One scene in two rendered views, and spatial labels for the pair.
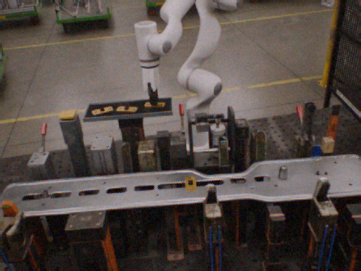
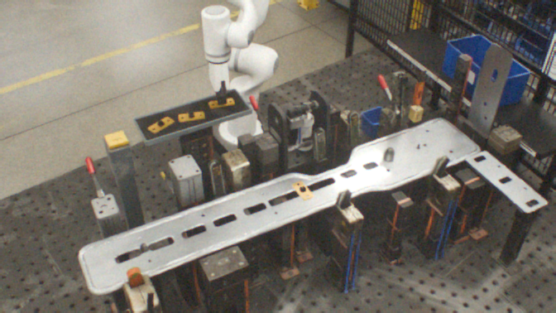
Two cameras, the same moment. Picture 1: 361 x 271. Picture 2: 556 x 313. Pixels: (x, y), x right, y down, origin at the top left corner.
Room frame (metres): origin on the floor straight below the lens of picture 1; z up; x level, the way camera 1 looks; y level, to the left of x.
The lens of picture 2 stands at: (-0.08, 0.67, 2.31)
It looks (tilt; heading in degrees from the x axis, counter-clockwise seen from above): 41 degrees down; 333
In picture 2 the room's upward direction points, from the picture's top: straight up
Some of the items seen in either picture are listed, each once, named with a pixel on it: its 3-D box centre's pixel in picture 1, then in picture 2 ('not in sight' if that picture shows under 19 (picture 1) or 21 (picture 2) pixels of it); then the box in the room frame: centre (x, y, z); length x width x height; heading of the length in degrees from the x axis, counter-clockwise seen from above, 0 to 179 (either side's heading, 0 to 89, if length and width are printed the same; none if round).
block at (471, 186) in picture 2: (353, 243); (460, 206); (0.87, -0.56, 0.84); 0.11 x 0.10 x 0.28; 0
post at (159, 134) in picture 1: (166, 172); (247, 181); (1.27, 0.07, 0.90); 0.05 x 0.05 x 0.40; 0
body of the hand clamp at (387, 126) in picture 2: (299, 173); (385, 147); (1.22, -0.49, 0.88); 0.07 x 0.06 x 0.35; 0
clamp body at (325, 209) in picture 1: (317, 243); (436, 217); (0.85, -0.43, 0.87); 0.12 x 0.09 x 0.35; 0
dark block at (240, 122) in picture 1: (240, 164); (326, 151); (1.27, -0.25, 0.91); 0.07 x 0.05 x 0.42; 0
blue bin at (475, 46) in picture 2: not in sight; (483, 70); (1.23, -0.92, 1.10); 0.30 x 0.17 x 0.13; 175
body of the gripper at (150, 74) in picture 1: (151, 75); (219, 69); (1.40, 0.10, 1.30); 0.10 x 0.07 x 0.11; 169
